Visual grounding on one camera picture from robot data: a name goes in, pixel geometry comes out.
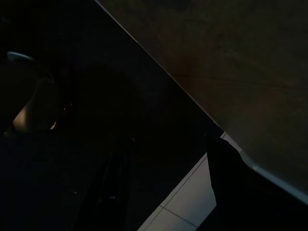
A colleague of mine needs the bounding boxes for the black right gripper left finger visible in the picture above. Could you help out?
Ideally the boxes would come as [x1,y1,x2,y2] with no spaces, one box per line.
[91,137,135,231]

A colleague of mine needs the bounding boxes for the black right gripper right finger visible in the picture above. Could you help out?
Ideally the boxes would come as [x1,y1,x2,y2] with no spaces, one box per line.
[204,134,289,231]

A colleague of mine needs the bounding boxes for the brown kitchen base cabinet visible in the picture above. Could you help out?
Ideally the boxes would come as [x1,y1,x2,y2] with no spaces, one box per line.
[94,0,308,200]

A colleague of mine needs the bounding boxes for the black floor mat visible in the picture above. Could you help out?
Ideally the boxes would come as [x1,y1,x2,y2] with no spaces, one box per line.
[57,0,223,231]

